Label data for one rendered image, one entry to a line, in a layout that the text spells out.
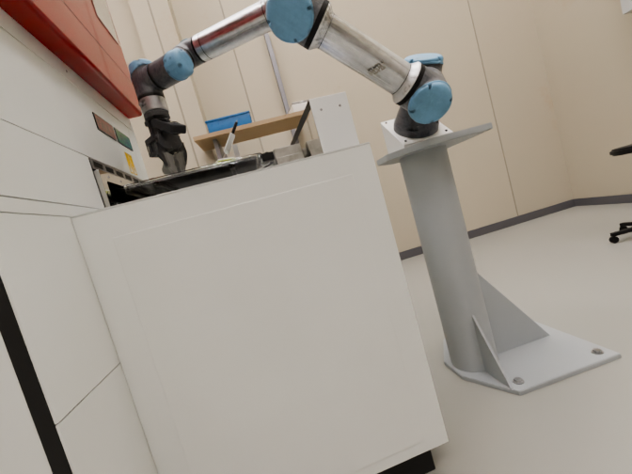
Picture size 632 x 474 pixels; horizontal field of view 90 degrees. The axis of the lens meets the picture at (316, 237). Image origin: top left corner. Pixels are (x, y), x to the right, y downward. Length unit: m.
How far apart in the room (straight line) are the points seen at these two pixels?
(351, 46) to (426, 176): 0.47
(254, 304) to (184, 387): 0.22
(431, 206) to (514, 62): 3.27
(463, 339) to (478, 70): 3.19
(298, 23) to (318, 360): 0.78
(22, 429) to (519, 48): 4.40
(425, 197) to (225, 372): 0.80
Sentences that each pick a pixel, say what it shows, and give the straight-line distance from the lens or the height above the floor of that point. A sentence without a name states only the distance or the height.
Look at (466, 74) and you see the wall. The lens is 3.93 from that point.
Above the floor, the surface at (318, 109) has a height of 0.93.
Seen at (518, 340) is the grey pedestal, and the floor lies 0.04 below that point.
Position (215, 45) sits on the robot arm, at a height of 1.26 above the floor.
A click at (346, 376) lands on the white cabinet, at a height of 0.33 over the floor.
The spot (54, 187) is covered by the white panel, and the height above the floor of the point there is 0.87.
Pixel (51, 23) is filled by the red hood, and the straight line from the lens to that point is 0.96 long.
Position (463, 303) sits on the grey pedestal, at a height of 0.27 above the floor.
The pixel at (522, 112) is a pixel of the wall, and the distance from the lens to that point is 4.17.
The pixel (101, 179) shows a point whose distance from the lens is 0.93.
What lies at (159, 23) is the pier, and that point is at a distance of 3.42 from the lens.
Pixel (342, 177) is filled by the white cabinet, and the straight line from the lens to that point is 0.71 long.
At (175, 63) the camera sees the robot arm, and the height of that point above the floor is 1.20.
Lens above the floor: 0.70
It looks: 4 degrees down
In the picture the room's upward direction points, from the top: 16 degrees counter-clockwise
